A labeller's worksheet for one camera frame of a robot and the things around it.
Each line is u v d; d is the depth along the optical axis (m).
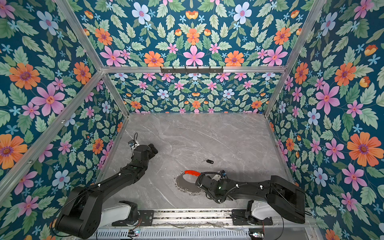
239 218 0.72
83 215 0.41
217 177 0.78
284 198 0.41
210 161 0.93
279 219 0.74
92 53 0.84
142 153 0.68
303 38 0.77
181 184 0.85
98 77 0.90
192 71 0.93
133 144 0.76
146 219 0.74
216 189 0.61
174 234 0.77
